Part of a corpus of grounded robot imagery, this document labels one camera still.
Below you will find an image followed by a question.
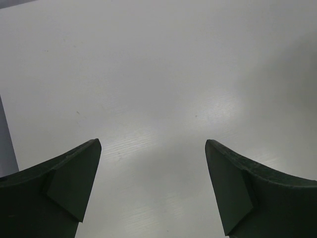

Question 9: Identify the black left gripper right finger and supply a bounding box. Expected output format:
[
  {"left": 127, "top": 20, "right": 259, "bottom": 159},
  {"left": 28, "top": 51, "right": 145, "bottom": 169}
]
[{"left": 205, "top": 139, "right": 317, "bottom": 238}]

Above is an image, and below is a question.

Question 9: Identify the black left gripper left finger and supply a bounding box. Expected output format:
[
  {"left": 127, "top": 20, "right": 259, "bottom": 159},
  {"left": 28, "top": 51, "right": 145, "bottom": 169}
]
[{"left": 0, "top": 139, "right": 102, "bottom": 238}]

